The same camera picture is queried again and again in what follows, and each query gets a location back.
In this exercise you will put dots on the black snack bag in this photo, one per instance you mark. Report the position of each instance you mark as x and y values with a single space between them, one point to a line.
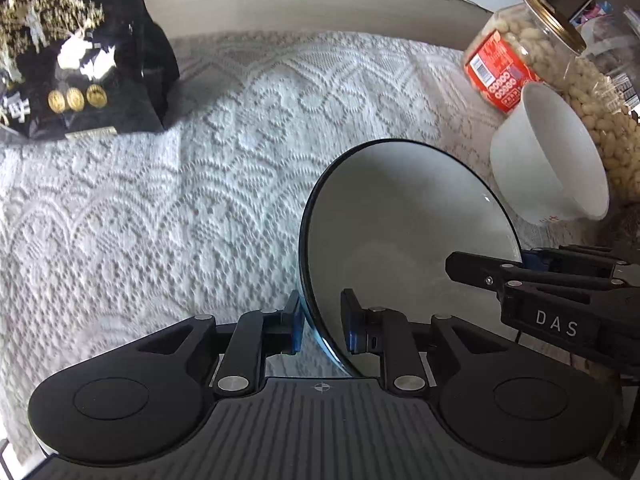
100 85

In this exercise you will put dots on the white lace tablecloth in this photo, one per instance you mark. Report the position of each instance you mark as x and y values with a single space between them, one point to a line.
150 210

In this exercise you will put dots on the tall white bowl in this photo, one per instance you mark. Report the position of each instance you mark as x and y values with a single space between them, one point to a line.
540 170

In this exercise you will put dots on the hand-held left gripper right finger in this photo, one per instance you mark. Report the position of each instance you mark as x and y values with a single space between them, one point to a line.
352 320

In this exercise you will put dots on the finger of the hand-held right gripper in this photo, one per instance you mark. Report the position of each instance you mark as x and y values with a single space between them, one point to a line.
590 262
480 270

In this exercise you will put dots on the large glass peanut jar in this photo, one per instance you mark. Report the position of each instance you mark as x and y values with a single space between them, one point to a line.
600 100

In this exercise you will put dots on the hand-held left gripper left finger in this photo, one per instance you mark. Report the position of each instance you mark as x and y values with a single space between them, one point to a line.
295 320

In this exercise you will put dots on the plastic peanut jar red label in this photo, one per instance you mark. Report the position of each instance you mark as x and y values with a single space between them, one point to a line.
505 65

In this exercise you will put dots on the blue enamel bowl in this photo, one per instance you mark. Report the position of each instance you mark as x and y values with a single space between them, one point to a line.
400 220

